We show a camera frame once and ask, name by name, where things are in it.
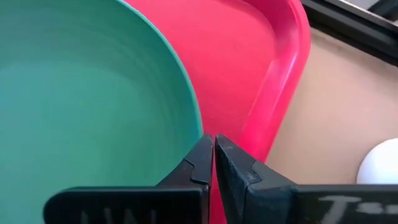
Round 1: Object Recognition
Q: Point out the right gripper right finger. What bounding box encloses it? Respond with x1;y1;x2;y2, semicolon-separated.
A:
214;133;398;224

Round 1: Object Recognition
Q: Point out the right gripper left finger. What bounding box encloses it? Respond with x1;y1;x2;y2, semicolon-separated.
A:
43;133;215;224

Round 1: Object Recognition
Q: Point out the green round plate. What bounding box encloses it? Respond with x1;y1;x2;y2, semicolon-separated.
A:
0;0;205;224

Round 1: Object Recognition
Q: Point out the red plastic tray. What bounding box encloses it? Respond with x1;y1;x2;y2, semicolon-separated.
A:
124;0;312;224

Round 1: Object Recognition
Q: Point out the snake plant in white pot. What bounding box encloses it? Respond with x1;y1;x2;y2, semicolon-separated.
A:
356;138;398;185

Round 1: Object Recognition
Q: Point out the black aluminium table frame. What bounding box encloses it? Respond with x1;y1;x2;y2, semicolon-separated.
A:
300;0;398;68

